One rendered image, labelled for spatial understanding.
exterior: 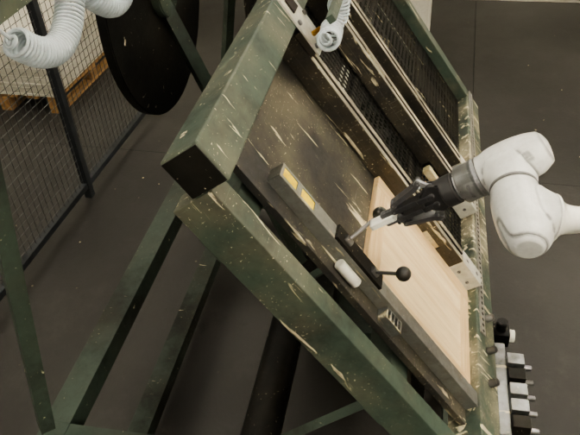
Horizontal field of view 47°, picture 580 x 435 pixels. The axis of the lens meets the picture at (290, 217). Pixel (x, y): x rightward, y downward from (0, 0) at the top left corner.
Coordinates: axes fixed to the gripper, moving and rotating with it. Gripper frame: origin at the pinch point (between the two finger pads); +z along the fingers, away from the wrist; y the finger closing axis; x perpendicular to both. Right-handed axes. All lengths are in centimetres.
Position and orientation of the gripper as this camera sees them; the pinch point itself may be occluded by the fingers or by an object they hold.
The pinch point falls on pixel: (383, 219)
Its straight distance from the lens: 163.8
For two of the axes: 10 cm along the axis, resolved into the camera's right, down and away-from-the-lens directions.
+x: 1.8, -6.2, 7.7
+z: -7.8, 3.8, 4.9
